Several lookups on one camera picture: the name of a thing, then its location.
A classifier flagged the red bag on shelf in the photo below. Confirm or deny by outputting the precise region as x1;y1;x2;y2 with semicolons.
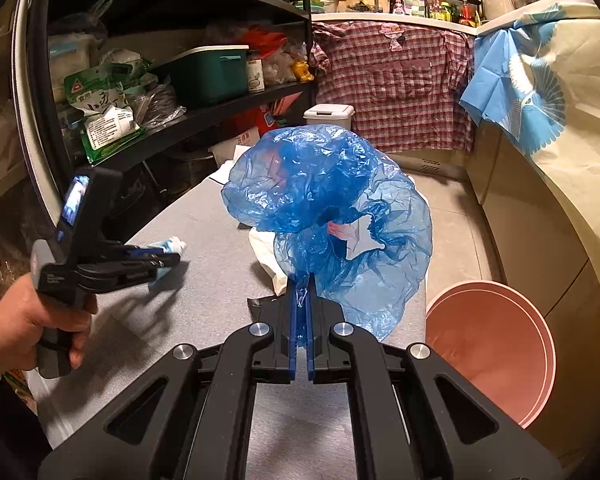
240;27;288;58

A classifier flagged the green white food packet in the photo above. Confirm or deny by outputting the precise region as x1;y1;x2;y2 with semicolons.
80;105;147;163

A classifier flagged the beige kitchen cabinet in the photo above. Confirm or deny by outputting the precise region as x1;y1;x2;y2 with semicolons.
467;120;600;441

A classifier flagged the clear bag of white items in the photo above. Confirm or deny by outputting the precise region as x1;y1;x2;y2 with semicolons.
262;50;298;86

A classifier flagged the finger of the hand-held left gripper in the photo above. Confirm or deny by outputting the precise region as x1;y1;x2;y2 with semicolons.
120;265;159;284
124;242;182;268

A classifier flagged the red plaid shirt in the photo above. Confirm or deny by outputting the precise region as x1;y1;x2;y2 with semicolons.
310;22;478;155

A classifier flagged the green storage box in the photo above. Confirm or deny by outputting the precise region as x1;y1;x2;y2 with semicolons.
152;45;251;108

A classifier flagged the green printed plastic bag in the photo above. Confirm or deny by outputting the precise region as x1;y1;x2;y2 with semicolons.
64;62;151;116

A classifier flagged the person's left forearm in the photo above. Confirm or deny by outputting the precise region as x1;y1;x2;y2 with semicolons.
0;360;51;480

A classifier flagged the red printed sack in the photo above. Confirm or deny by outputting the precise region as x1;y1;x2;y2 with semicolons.
230;105;281;147

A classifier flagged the pink plastic bucket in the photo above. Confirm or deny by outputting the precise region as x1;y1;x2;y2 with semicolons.
425;280;557;430

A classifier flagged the person's left hand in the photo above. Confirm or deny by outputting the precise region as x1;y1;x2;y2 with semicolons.
0;275;98;378

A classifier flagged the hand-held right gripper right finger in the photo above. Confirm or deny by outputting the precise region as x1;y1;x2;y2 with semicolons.
306;272;563;480

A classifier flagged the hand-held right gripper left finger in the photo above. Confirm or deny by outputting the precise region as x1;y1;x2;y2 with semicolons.
37;277;301;480

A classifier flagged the beige cloth with blue print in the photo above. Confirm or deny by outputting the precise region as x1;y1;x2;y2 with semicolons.
459;2;600;291

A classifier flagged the grey table mat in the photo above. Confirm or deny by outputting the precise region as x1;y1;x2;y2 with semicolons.
32;170;427;453

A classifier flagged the row of condiment bottles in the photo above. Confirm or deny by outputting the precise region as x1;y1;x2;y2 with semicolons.
427;0;481;27

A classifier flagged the jar with white label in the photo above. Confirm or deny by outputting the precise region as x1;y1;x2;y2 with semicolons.
246;50;266;92

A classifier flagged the white lidded bin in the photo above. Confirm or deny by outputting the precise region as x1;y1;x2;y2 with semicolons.
303;104;356;136

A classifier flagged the blue plastic bag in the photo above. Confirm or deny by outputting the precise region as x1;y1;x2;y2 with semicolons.
221;124;433;343

